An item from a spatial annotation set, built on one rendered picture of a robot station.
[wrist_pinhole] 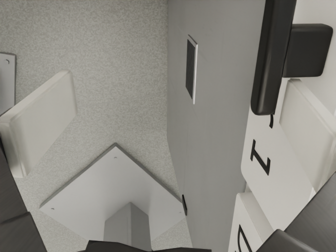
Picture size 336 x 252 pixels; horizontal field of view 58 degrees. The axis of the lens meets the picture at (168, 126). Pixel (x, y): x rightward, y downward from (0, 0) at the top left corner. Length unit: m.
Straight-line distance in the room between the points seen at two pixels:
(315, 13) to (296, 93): 0.05
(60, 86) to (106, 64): 0.93
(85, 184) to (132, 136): 0.29
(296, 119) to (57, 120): 0.13
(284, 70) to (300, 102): 0.02
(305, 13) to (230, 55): 0.19
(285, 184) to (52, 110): 0.16
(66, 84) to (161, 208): 1.25
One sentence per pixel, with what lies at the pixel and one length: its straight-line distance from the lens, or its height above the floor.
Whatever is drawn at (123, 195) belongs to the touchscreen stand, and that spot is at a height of 0.04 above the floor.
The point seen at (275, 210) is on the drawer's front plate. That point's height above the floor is 0.90.
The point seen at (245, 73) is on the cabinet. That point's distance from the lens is 0.34.
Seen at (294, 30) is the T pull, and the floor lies 0.91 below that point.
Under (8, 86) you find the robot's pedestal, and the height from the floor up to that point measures 0.02.
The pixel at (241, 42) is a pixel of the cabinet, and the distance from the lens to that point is 0.36.
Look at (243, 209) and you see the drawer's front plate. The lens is 0.33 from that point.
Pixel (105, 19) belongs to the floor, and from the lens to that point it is 1.07.
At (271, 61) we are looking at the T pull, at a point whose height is 0.91.
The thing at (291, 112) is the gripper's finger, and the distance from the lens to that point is 0.18.
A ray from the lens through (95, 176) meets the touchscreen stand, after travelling 1.29.
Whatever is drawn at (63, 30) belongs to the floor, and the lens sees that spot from 1.10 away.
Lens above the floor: 1.06
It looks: 61 degrees down
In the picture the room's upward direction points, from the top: 165 degrees clockwise
